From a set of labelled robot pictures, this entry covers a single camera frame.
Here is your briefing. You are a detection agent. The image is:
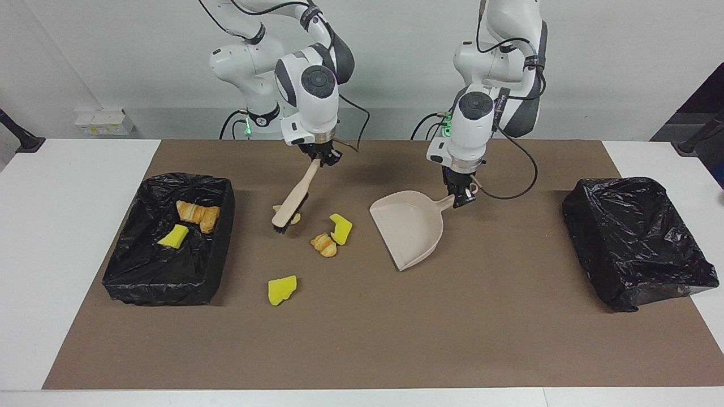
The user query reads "beige hand brush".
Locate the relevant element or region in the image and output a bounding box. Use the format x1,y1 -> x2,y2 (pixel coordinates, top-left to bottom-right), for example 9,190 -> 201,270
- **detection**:
272,158 -> 321,234

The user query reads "beige plastic dustpan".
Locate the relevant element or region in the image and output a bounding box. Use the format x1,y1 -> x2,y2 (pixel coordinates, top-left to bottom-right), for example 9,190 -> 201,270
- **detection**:
369,190 -> 456,272

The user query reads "notched yellow sponge piece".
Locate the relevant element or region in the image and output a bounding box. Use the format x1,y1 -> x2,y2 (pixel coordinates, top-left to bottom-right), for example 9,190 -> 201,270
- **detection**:
330,213 -> 354,246

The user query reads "small striped croissant piece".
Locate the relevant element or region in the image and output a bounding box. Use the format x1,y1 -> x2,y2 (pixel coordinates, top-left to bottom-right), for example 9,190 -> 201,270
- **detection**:
310,232 -> 338,258

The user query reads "brown bread roll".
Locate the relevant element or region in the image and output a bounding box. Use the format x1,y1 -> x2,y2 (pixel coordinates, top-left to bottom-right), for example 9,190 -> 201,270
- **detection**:
199,206 -> 221,234

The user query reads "large striped croissant piece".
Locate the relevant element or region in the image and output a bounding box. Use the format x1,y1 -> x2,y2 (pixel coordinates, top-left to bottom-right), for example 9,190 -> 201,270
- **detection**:
176,200 -> 207,224

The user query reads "wedge yellow sponge piece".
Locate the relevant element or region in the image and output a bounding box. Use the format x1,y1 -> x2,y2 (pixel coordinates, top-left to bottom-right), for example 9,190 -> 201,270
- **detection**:
157,224 -> 189,249

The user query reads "bin lined with black bag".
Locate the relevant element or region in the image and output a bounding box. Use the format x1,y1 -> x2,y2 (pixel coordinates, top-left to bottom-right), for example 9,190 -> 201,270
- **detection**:
562,177 -> 720,313
102,173 -> 236,307

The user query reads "jagged yellow sponge piece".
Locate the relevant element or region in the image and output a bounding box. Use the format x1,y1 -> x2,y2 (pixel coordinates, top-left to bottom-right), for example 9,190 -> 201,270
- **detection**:
268,275 -> 298,307

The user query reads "brown table mat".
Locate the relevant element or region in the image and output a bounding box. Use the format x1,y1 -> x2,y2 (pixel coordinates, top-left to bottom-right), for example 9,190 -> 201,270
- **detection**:
42,140 -> 724,391

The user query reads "black clamp stand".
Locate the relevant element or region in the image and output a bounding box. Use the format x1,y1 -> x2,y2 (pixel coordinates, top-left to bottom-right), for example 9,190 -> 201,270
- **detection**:
673,110 -> 724,158
0,109 -> 46,154

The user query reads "dark background panel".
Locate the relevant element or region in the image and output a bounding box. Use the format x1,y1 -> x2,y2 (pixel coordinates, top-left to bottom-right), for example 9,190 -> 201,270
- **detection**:
650,68 -> 724,190

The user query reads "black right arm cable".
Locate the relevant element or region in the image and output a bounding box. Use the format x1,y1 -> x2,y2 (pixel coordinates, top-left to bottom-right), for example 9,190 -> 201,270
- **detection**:
198,0 -> 371,153

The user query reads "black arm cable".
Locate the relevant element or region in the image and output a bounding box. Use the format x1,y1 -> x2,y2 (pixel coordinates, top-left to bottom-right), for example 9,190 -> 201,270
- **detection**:
198,0 -> 371,153
475,0 -> 546,200

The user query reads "black left base cable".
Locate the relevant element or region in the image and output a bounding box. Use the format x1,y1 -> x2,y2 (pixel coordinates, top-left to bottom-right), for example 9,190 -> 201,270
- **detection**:
410,112 -> 450,140

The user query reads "black base cable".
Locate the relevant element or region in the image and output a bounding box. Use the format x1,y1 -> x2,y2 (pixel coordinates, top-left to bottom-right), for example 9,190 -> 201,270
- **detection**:
219,110 -> 249,140
410,112 -> 450,140

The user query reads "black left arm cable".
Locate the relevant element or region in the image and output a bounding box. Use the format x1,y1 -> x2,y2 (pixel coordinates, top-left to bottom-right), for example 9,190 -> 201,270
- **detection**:
475,0 -> 546,200

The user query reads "black right base cable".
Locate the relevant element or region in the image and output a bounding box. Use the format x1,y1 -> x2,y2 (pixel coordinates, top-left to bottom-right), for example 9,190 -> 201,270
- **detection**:
219,110 -> 249,140

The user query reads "white wall socket box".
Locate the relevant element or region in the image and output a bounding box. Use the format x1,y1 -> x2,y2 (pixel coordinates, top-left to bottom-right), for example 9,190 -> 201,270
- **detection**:
75,109 -> 136,136

